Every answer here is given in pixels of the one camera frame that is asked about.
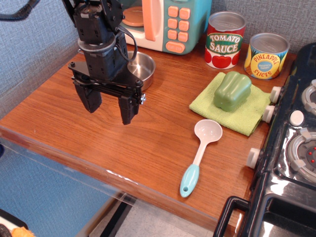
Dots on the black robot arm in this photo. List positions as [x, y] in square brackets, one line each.
[96, 19]

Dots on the pineapple slices can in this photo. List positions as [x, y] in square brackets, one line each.
[266, 55]

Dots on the green toy bell pepper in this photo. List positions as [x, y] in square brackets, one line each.
[233, 90]

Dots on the silver metal bowl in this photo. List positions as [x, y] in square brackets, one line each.
[143, 67]

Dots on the teal toy microwave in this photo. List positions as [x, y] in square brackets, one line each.
[171, 26]

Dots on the white spoon teal handle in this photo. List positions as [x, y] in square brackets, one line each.
[207, 131]

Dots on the green folded cloth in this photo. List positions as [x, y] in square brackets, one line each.
[244, 119]

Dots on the black toy stove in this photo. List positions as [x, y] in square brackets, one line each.
[283, 189]

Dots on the orange object at corner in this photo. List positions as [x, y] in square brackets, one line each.
[22, 232]

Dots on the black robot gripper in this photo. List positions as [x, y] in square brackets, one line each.
[105, 71]

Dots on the tomato sauce can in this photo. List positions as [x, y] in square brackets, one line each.
[224, 39]

